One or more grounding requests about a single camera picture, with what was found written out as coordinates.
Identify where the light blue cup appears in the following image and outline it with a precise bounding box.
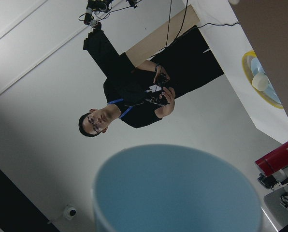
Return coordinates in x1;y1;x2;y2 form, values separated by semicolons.
92;145;262;232

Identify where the standing man in black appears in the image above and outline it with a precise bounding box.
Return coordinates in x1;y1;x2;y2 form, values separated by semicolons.
78;27;223;137

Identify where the wooden board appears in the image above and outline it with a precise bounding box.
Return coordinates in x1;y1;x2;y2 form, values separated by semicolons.
125;5;200;67

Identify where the yellow bowl with blue plate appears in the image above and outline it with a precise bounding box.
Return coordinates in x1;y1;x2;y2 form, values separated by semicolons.
242;50;284;109

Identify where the red bottle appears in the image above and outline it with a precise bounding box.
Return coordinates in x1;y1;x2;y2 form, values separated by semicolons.
255;141;288;176

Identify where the white dome security camera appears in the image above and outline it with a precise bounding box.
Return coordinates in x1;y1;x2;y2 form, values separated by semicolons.
63;204;77;220

